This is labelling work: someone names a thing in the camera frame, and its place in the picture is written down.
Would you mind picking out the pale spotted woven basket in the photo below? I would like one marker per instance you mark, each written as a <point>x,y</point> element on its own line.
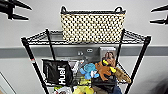
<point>93,28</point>

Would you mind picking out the box with printed faces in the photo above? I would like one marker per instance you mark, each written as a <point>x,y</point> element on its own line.
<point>108,55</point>

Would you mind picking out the brown plush toy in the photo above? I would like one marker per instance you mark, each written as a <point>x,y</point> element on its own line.
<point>122,76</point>

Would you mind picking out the black Huel bag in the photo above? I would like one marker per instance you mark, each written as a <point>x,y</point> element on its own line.
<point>57,71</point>

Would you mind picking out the orange plush toy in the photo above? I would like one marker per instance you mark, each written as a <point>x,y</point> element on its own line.
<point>104,70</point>

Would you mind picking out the blue white plush shark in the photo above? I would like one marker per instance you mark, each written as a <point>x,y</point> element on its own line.
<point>116,90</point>

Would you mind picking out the printed red white pack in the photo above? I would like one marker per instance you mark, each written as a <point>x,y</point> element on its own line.
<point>63,90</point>

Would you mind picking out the blue plush toy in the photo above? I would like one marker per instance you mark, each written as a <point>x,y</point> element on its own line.
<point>88,70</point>

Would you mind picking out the yellow plush toy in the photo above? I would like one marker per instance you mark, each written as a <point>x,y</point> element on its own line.
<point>83,90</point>

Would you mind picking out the white wall socket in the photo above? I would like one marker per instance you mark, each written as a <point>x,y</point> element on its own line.
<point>80,53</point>
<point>89,50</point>

